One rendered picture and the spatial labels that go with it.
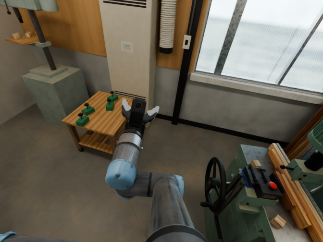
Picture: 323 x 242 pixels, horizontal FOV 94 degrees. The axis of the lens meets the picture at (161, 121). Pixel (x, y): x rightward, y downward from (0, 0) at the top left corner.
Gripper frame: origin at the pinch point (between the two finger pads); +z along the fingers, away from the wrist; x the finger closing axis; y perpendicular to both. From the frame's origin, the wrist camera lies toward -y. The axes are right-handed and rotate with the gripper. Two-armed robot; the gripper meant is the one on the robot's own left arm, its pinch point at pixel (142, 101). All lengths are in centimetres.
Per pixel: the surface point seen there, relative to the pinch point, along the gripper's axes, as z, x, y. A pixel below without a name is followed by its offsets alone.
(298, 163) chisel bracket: -11, 73, 7
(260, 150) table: 10, 77, 23
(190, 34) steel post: 126, 29, -8
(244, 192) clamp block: -20, 53, 22
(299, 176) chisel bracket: -15, 74, 10
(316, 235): -34, 77, 21
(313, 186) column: -9, 98, 23
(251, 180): -18, 54, 16
